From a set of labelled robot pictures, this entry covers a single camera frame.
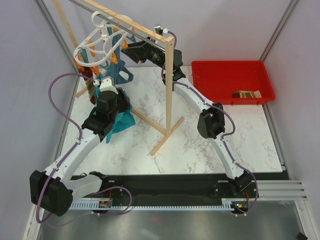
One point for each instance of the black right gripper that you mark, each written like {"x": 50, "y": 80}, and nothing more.
{"x": 136, "y": 53}

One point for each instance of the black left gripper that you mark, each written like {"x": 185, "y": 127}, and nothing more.
{"x": 123, "y": 100}

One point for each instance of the orange clothespin holding cloth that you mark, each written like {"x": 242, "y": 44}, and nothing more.
{"x": 125, "y": 44}

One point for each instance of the teal cloth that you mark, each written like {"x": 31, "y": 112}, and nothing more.
{"x": 120, "y": 120}

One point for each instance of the striped sock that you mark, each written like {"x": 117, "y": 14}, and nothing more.
{"x": 247, "y": 94}
{"x": 90, "y": 85}

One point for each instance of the white round clip hanger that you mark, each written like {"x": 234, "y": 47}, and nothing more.
{"x": 101, "y": 42}

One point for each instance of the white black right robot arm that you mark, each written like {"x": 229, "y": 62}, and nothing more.
{"x": 214, "y": 124}

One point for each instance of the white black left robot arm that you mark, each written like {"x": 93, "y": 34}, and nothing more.
{"x": 55, "y": 189}

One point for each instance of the orange clothespin top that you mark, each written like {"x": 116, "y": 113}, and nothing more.
{"x": 113, "y": 58}

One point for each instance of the dark blue cloth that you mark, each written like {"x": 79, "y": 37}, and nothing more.
{"x": 113, "y": 70}

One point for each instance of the teal clothespin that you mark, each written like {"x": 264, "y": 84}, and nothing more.
{"x": 84, "y": 55}

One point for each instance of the red plastic bin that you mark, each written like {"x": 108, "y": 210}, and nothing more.
{"x": 218, "y": 80}

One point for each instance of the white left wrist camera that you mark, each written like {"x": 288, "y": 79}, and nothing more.
{"x": 106, "y": 84}

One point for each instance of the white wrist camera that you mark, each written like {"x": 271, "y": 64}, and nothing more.
{"x": 160, "y": 30}
{"x": 106, "y": 84}

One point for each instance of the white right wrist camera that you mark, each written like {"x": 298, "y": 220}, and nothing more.
{"x": 160, "y": 30}

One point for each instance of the wooden drying rack frame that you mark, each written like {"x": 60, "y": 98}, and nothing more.
{"x": 169, "y": 54}

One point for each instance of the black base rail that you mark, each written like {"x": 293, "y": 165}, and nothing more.
{"x": 169, "y": 189}

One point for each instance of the white slotted cable duct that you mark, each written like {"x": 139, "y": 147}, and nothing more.
{"x": 100, "y": 204}

